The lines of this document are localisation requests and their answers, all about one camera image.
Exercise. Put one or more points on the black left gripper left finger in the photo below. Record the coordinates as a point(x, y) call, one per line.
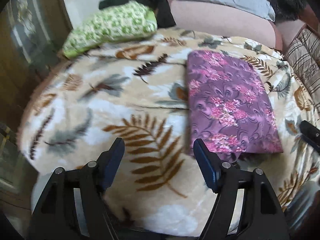
point(55, 217)

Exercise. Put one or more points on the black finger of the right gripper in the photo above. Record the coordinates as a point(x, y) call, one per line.
point(310, 134)

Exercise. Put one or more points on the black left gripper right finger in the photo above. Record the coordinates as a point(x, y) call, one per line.
point(246, 206)

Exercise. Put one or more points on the purple floral shirt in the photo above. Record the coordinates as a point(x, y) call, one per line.
point(229, 108)

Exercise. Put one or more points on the striped brown quilt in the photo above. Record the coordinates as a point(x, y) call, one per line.
point(303, 57)

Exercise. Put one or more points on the beige leaf-pattern blanket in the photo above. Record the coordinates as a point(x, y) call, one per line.
point(138, 91)

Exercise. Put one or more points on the pink bolster cushion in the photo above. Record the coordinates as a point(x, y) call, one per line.
point(222, 20)

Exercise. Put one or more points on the wooden glass door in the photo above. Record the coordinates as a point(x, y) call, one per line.
point(32, 33)

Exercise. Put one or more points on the green patterned pillow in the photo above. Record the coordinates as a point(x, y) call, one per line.
point(115, 24)

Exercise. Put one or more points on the black garment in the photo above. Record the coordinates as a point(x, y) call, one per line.
point(161, 8)

